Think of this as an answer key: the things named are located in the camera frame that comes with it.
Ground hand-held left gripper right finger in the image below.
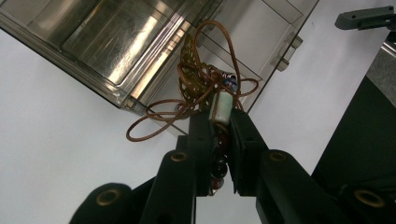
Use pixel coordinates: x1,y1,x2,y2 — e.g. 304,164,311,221
228,108,353,224

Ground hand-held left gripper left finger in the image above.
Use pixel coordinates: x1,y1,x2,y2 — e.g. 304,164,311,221
139,110,217,224

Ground brown cord beaded necklace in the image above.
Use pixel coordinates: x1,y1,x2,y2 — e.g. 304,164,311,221
125,20,261,197

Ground transparent grey drawer box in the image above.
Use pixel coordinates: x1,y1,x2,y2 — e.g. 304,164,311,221
0,0,320,138

